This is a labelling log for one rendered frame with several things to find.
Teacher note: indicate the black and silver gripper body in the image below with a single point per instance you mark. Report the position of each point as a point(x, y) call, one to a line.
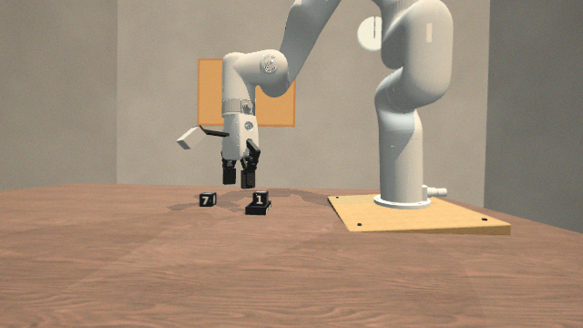
point(240, 126)

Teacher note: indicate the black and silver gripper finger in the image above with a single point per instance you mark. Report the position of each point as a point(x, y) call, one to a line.
point(248, 172)
point(229, 173)

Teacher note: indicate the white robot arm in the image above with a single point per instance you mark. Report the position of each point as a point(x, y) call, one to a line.
point(427, 32)

